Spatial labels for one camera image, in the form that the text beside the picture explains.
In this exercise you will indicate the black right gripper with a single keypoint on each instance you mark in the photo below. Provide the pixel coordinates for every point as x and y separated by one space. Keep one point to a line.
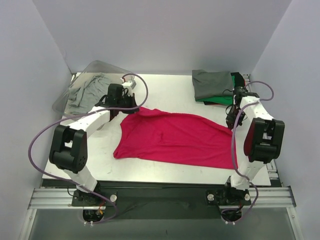
231 120

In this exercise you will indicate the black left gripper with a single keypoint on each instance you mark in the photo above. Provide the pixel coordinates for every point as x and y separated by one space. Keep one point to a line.
128 105

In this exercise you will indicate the pink t-shirt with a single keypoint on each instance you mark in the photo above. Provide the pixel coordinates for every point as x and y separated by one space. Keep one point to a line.
177 138

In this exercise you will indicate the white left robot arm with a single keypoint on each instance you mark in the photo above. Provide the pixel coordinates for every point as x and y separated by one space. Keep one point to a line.
69 148

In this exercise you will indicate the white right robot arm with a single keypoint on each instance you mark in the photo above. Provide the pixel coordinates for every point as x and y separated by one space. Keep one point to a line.
238 180

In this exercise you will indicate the folded green t-shirt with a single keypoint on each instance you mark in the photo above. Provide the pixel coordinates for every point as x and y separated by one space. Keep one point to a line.
216 87

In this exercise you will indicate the clear plastic bin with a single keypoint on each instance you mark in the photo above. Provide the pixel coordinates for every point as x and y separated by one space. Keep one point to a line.
113 72

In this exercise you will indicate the folded black t-shirt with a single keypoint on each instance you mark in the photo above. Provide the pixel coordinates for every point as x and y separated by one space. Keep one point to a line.
238 80

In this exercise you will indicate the crumpled light grey t-shirt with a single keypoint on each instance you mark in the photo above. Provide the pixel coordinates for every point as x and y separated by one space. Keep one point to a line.
86 91

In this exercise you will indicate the folded dark grey t-shirt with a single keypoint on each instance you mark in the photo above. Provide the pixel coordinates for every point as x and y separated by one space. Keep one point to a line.
211 84

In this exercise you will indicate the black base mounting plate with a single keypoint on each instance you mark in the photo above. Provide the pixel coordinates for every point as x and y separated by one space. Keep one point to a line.
161 203

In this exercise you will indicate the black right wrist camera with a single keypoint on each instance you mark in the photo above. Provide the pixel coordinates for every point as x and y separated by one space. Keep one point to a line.
241 92

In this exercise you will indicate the aluminium front frame rail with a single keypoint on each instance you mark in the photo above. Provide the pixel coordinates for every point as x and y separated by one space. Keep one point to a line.
61 198

